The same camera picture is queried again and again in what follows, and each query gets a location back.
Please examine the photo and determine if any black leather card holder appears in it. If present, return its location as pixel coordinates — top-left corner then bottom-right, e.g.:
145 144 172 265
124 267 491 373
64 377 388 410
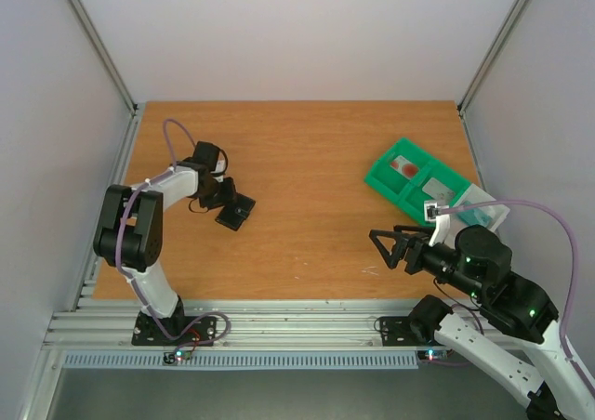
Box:
216 193 256 231

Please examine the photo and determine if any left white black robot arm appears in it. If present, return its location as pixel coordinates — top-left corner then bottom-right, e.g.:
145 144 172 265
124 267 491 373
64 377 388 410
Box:
93 141 254 348

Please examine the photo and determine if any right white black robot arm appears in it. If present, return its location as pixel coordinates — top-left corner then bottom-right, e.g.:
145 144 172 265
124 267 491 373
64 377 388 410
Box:
369 225 594 419

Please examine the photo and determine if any grey card in tray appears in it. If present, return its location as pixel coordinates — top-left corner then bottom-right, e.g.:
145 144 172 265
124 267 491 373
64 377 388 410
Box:
422 177 456 203

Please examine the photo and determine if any teal card in bin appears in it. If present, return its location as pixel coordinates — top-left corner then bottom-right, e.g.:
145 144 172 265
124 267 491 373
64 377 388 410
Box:
457 206 496 228

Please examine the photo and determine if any red white card in tray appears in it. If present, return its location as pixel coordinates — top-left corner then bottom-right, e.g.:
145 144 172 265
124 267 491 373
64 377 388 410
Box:
390 155 419 180

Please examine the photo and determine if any green plastic sorting tray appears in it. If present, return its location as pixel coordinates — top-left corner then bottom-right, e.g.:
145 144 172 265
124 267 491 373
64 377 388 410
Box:
364 138 471 226

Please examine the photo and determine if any clear plastic bin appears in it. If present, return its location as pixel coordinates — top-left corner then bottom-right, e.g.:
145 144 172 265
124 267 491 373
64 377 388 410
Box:
451 184 509 231

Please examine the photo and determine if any right controller board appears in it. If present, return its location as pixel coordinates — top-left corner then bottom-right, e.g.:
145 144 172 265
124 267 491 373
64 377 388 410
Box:
417 348 452 362

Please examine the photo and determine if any controller board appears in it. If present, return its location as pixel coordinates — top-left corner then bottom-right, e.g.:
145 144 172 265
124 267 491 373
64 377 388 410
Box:
417 348 452 362
162 350 193 366

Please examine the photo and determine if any left controller board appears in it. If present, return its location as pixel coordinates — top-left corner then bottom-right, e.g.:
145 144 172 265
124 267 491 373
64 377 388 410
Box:
162 350 193 366

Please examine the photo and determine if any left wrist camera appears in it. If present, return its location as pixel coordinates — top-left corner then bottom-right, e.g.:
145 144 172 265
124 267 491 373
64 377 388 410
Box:
212 151 229 176

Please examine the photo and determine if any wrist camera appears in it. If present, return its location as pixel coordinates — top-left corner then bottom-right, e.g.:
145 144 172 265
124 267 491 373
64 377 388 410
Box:
424 200 451 246
212 151 229 176

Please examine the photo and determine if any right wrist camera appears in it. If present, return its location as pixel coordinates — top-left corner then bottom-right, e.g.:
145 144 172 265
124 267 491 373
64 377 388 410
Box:
424 200 451 246

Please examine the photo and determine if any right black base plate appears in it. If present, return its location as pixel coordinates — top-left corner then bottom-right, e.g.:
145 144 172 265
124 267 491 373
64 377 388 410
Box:
374 316 440 348

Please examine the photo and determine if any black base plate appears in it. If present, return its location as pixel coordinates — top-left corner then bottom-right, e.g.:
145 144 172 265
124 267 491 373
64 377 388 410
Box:
131 312 221 347
374 316 440 348

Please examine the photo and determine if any grey slotted cable duct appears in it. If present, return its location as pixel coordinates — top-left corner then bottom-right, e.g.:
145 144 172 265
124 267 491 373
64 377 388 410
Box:
62 350 418 371

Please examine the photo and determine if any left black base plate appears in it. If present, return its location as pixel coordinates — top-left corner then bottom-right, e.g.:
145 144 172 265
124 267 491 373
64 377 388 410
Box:
131 312 221 347

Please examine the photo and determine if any left aluminium corner post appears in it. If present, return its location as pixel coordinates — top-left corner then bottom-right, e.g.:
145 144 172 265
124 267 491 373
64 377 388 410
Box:
66 0 138 115

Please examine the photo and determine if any aluminium corner post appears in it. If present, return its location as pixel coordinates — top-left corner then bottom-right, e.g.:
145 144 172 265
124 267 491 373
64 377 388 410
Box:
457 0 532 118
66 0 138 115

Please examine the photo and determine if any right aluminium corner post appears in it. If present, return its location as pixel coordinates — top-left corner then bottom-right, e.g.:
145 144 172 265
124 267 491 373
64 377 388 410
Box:
457 0 532 118

